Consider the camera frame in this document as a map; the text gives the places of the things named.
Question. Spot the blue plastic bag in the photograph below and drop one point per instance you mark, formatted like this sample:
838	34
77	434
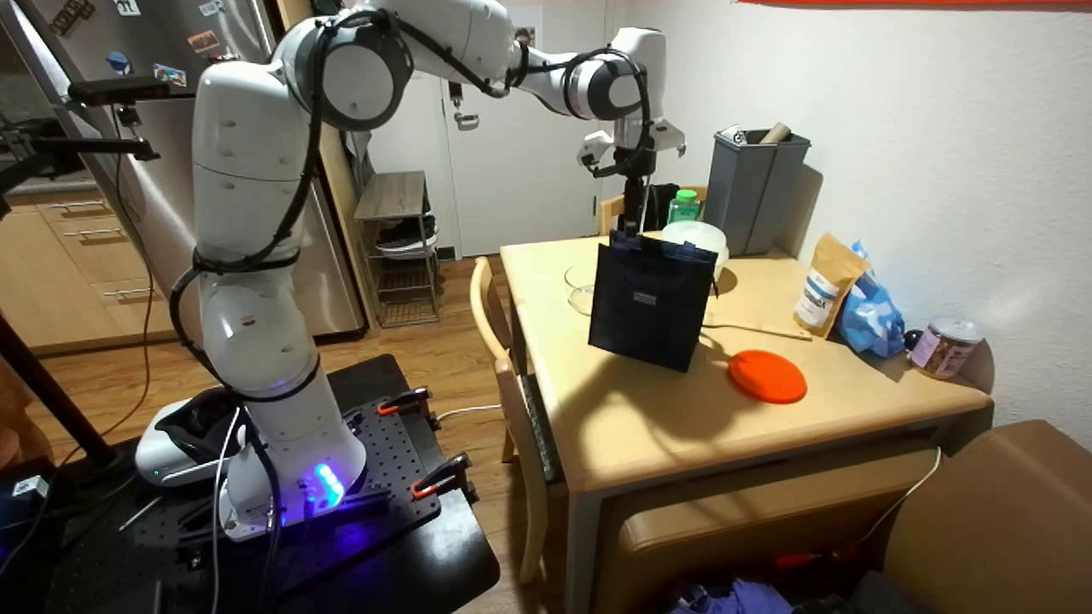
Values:
874	325

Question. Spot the wooden drawer cabinet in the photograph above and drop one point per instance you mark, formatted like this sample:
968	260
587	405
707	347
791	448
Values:
70	274

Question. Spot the brown paper bag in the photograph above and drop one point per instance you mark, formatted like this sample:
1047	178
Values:
840	260

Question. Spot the brown cardboard tube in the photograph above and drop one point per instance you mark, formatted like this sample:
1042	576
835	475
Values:
777	133

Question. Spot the wooden shelf rack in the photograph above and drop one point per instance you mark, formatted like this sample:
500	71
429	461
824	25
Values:
395	194

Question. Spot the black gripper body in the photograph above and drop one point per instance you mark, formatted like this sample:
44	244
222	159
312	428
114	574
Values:
639	168

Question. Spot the light wooden chair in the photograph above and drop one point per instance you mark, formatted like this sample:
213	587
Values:
488	328

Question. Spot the black robot cart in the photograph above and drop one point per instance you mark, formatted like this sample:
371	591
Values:
433	566

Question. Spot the small green bottle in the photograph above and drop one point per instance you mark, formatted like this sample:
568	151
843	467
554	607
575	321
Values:
684	204

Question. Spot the light wooden table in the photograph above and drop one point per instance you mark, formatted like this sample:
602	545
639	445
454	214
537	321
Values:
637	421

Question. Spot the black camera stand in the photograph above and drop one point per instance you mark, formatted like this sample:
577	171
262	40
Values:
47	146

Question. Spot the pink jar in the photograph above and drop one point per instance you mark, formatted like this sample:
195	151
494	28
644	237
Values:
947	344

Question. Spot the orange round disc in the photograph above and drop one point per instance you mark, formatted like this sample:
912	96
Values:
770	375

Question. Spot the orange black clamp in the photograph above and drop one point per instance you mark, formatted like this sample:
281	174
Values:
437	477
402	401

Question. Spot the white black device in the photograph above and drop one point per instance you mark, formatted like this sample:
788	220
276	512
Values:
173	448

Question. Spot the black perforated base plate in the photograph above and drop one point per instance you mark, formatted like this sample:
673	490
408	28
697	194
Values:
395	453

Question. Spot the stainless steel refrigerator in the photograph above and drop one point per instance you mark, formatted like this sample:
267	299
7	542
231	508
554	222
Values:
342	274

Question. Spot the thin wooden stick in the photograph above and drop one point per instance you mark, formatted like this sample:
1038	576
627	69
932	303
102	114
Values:
764	330

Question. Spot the gray waste bin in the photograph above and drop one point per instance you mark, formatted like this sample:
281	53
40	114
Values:
751	192

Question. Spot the navy fabric bag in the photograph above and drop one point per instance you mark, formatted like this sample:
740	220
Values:
651	307

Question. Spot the purple cloth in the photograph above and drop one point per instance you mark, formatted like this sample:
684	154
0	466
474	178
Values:
740	599

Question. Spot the white labelled can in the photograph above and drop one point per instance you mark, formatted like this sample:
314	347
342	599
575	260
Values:
814	302

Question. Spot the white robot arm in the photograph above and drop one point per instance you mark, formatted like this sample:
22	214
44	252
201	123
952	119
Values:
243	146

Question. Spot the white round container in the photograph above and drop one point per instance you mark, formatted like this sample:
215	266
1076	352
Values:
697	237

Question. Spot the brown sofa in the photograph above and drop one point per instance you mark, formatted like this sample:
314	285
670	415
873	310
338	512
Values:
1000	512

